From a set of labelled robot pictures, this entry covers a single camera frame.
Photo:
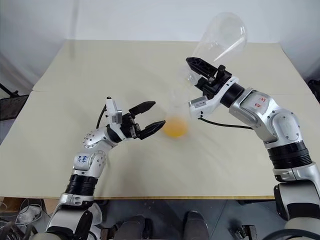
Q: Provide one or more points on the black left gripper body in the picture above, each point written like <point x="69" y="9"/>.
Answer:
<point x="130" y="126"/>

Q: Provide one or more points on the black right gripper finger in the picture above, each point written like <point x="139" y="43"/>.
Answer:
<point x="201" y="85"/>
<point x="200" y="66"/>

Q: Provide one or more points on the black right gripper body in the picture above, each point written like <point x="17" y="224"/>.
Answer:
<point x="215" y="81"/>

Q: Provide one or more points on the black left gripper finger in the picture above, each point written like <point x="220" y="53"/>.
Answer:
<point x="142" y="107"/>
<point x="150" y="130"/>

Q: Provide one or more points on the small frosted plastic cup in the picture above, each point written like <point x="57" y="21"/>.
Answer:
<point x="175" y="127"/>

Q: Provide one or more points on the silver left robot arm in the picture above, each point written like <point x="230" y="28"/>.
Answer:
<point x="92" y="141"/>

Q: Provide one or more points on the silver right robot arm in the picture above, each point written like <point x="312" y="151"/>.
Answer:
<point x="280" y="122"/>

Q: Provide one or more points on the dark rounded shape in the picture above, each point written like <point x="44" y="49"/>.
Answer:
<point x="136" y="228"/>
<point x="196" y="226"/>

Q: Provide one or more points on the dark object beside table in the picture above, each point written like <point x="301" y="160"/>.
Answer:
<point x="314" y="87"/>

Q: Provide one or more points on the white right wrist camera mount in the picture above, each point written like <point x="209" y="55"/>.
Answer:
<point x="212" y="102"/>

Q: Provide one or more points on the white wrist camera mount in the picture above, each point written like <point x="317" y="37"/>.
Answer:
<point x="212" y="102"/>
<point x="112" y="107"/>

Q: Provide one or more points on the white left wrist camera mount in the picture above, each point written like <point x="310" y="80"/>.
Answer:
<point x="112" y="107"/>

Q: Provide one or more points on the black mesh metal frame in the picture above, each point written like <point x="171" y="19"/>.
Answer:
<point x="11" y="105"/>

